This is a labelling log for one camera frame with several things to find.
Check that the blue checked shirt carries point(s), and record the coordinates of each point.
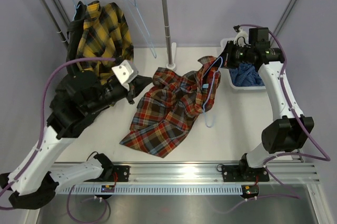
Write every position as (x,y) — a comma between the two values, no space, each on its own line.
(245,76)

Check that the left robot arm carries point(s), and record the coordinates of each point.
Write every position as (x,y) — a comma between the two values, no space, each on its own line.
(79,99)

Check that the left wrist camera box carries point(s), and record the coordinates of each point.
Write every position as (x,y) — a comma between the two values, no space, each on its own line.
(126,72)

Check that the red plaid shirt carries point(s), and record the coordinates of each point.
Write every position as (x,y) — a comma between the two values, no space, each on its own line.
(166,113)

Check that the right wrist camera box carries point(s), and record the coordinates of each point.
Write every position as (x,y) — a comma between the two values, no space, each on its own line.
(241,36)

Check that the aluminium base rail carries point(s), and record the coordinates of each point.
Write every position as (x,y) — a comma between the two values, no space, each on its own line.
(209,172)

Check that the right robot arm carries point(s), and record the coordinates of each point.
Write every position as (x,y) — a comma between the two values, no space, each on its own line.
(288,131)

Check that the white plastic basket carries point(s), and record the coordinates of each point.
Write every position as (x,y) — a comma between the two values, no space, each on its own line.
(239,88)

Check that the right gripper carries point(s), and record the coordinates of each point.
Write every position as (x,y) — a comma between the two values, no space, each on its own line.
(227,54)

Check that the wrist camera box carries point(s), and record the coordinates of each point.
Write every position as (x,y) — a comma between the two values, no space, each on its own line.
(241,36)
(126,72)

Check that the white slotted cable duct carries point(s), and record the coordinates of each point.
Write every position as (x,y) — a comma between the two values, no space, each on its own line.
(151,189)

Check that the black shirt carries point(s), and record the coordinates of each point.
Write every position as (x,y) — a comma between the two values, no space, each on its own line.
(67,118)

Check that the blue hanger of red shirt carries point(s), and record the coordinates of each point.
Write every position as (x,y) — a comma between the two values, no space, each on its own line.
(217,63)

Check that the yellow plaid shirt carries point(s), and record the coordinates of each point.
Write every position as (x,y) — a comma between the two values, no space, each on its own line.
(106,35)

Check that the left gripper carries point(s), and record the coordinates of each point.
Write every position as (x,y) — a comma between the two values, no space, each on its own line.
(136,87)

